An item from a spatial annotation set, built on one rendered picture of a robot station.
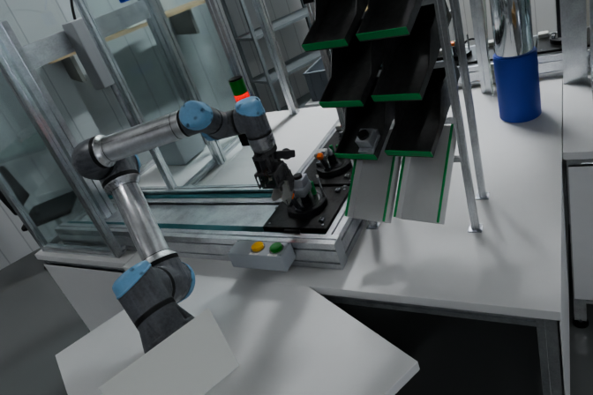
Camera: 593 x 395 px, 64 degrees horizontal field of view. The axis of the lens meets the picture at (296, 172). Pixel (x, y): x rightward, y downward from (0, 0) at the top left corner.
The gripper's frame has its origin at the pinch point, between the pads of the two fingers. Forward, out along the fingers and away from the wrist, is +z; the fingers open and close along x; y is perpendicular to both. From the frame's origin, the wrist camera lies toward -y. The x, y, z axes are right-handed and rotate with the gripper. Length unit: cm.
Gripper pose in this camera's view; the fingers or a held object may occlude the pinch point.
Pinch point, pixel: (288, 198)
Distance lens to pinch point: 150.4
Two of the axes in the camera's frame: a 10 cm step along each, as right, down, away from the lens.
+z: 3.0, 8.5, 4.4
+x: 8.6, -0.3, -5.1
